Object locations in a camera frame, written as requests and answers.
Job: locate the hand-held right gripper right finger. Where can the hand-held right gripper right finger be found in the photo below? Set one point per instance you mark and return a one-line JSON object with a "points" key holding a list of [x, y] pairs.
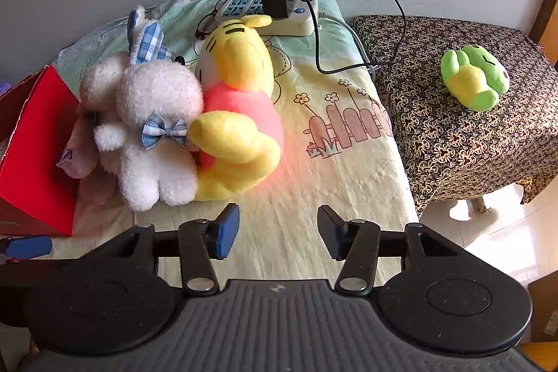
{"points": [[331, 232]]}

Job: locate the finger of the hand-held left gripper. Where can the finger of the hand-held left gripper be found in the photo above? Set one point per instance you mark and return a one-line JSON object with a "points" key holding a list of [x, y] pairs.
{"points": [[28, 246]]}

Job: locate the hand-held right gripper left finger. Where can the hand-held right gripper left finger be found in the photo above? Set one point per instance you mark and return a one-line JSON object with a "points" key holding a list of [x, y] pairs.
{"points": [[229, 230]]}

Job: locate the red cardboard box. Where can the red cardboard box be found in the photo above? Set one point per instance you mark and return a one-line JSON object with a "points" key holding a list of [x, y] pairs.
{"points": [[35, 145]]}

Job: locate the pink bear plush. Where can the pink bear plush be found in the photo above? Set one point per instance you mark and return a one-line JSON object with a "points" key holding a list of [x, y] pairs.
{"points": [[80, 156]]}

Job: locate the white bunny plush plaid ears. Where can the white bunny plush plaid ears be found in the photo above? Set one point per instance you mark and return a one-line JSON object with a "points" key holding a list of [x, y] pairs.
{"points": [[152, 102]]}

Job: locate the yellow tiger plush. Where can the yellow tiger plush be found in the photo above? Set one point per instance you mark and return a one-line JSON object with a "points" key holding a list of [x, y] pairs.
{"points": [[244, 62]]}

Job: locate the white bear plush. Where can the white bear plush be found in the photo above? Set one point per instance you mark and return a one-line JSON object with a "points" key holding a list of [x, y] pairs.
{"points": [[98, 82]]}

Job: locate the patterned brown stool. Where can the patterned brown stool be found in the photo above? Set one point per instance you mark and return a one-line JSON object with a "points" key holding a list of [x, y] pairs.
{"points": [[457, 145]]}

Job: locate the black glasses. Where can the black glasses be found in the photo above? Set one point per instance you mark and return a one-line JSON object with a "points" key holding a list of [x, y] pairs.
{"points": [[197, 33]]}

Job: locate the small green frog plush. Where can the small green frog plush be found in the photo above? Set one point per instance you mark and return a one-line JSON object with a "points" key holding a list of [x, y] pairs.
{"points": [[471, 80]]}

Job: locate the white power strip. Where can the white power strip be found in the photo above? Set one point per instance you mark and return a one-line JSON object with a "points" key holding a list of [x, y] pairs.
{"points": [[301, 21]]}

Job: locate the brown cardboard box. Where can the brown cardboard box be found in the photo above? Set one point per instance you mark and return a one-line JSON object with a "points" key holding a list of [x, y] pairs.
{"points": [[545, 306]]}

